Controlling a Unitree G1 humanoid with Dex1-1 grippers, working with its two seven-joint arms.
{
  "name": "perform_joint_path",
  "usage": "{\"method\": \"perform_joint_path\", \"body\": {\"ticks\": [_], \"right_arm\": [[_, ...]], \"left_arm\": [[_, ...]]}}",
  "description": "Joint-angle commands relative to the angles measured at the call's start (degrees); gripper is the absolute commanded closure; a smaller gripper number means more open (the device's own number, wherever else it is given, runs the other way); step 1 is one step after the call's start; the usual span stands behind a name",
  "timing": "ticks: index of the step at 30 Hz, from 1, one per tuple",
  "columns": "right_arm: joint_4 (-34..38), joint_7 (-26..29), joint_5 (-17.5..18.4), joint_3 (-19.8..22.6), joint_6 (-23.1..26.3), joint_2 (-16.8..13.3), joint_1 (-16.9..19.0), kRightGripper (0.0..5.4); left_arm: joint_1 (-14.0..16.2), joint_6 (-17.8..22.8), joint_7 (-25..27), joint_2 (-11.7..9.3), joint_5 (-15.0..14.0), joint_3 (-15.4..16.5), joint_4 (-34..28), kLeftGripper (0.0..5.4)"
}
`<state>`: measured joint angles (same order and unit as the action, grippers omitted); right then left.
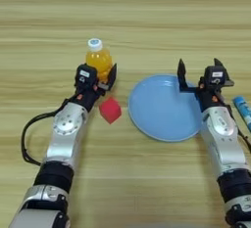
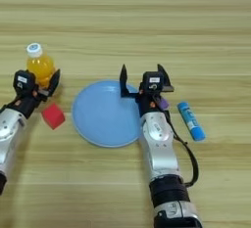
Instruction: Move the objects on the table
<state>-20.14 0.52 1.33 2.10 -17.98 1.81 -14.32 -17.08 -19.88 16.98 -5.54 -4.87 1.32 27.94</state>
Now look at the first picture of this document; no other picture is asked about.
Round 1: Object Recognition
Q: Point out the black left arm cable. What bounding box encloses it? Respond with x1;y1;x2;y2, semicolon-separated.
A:
21;97;78;167

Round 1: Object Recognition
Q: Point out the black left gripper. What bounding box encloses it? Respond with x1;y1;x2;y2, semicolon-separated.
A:
69;62;119;112

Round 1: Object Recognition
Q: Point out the blue glue stick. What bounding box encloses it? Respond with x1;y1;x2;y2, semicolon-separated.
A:
231;95;251;134

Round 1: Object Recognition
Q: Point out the orange juice bottle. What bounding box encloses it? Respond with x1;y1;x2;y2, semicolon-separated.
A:
84;37;114;83

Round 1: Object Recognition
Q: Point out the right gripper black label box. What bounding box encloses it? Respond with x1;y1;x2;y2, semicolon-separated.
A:
203;65;228;90

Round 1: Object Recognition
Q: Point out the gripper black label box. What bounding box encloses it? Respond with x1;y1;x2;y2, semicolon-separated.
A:
203;65;228;90
75;63;99;88

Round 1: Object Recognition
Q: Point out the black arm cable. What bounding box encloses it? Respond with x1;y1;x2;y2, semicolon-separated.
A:
21;97;78;167
225;99;251;154

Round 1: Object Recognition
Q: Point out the red cube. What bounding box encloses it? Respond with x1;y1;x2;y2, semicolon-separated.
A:
98;96;123;125

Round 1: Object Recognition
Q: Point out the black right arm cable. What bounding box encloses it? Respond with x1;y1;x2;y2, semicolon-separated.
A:
225;99;251;154

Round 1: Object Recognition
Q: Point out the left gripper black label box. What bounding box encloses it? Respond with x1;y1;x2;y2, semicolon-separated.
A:
75;63;99;88

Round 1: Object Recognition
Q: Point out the blue round plate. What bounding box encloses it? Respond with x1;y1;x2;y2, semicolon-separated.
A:
127;73;204;143

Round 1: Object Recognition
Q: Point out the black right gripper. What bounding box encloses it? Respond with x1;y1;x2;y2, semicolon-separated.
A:
176;57;235;112

